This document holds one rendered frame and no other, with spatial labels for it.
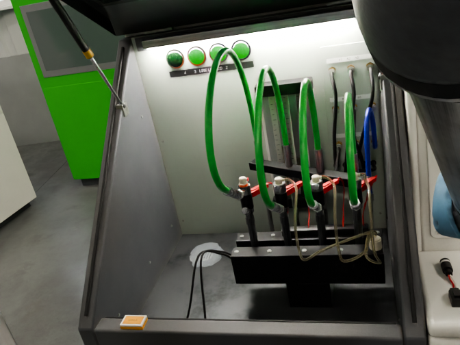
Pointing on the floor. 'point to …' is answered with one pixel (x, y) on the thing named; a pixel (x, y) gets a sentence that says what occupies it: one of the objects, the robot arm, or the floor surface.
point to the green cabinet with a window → (72, 80)
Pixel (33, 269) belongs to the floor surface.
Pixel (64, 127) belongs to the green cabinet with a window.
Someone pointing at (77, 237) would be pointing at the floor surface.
